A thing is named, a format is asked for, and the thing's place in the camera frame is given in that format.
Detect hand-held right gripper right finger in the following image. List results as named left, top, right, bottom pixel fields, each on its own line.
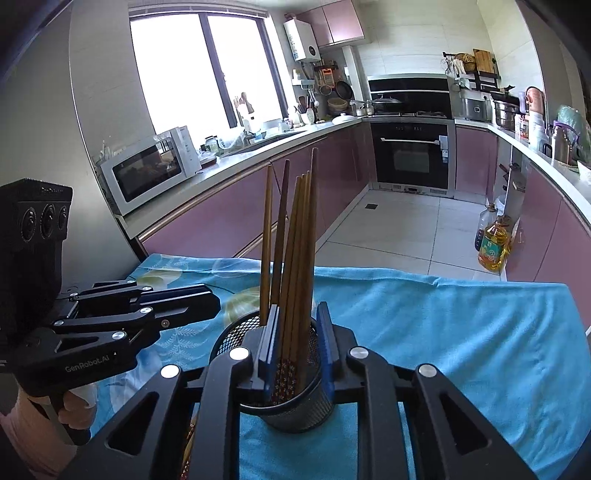
left=315, top=301, right=539, bottom=480

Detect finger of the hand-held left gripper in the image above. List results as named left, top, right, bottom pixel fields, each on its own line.
left=69, top=278, right=221, bottom=311
left=52, top=300, right=221, bottom=335

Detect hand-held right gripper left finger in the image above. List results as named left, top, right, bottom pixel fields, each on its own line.
left=58, top=302, right=282, bottom=480

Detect black mesh utensil holder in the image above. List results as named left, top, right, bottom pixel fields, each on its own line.
left=210, top=309, right=334, bottom=432

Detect bunch of wooden chopsticks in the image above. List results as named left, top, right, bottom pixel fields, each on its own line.
left=182, top=148, right=320, bottom=478

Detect person's left hand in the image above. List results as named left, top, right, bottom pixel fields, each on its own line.
left=0, top=384, right=99, bottom=476

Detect pink base cabinets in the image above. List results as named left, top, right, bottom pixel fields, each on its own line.
left=455, top=124, right=591, bottom=282
left=134, top=122, right=370, bottom=259

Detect blue floral tablecloth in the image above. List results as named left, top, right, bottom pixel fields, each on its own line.
left=90, top=253, right=591, bottom=480

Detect white microwave oven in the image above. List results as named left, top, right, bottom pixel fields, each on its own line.
left=99, top=126, right=202, bottom=217

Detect kitchen sink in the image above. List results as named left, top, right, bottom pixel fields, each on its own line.
left=226, top=129, right=305, bottom=153

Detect cooking oil bottle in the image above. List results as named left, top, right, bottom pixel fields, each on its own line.
left=475, top=205, right=499, bottom=252
left=478, top=217, right=511, bottom=271

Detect black built-in oven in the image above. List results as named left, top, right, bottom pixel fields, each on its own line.
left=369, top=119, right=455, bottom=192

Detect large kitchen window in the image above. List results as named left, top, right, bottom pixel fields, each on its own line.
left=129, top=10, right=284, bottom=139

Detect black wok with lid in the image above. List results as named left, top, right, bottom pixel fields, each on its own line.
left=351, top=93, right=407, bottom=115

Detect black range hood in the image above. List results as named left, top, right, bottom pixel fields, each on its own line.
left=367, top=74, right=453, bottom=118

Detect silver rice cooker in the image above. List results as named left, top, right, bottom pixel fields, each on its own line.
left=460, top=90, right=491, bottom=121

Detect stainless steel pot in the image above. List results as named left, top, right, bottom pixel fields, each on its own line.
left=493, top=95, right=520, bottom=131

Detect steel thermos bottle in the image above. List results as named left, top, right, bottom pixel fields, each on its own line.
left=551, top=124, right=573, bottom=164

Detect pink kettle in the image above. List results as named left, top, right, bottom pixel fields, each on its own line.
left=525, top=86, right=546, bottom=116

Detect wooden cutting board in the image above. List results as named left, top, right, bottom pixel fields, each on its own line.
left=473, top=48, right=495, bottom=75

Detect pale green plastic bag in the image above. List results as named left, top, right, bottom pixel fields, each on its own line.
left=556, top=105, right=591, bottom=162

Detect white wall water heater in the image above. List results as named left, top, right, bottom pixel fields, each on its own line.
left=283, top=18, right=321, bottom=62

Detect black wall rack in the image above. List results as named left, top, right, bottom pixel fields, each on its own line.
left=442, top=48, right=502, bottom=93

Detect pink wall cabinet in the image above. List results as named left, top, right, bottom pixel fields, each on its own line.
left=295, top=0, right=365, bottom=49

